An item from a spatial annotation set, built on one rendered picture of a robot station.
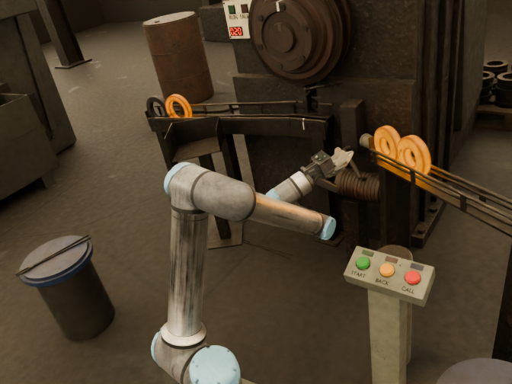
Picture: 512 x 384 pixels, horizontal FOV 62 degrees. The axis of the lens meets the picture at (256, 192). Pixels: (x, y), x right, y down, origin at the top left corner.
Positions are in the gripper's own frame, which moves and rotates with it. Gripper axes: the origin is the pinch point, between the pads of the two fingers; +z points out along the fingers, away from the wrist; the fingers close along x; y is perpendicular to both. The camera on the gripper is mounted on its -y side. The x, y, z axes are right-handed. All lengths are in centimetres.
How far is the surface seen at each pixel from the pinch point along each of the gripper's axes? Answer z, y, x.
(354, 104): 19.4, 2.7, 25.6
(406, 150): 15.1, -2.3, -13.8
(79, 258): -118, 8, 38
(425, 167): 14.4, -4.5, -24.3
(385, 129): 15.9, 1.8, -1.4
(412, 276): -17, -6, -57
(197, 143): -47, 3, 82
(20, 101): -141, 46, 230
